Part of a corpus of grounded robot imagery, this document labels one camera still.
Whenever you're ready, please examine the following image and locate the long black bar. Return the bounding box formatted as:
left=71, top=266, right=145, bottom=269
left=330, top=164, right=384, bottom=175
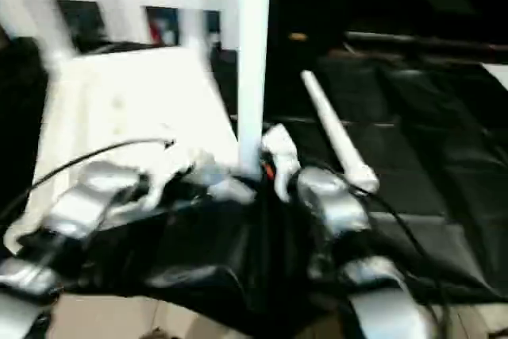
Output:
left=344, top=31, right=508, bottom=53

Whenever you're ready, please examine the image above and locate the black plastic mat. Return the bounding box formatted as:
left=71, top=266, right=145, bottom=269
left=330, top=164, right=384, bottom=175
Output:
left=0, top=35, right=508, bottom=339

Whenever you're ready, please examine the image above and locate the white plastic table leg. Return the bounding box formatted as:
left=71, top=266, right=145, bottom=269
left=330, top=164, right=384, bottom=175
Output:
left=179, top=7, right=216, bottom=75
left=300, top=70, right=381, bottom=194
left=24, top=0, right=75, bottom=75
left=237, top=0, right=274, bottom=178

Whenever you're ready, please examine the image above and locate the white plastic table top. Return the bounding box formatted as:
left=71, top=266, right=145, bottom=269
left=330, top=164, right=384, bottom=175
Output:
left=4, top=37, right=256, bottom=245

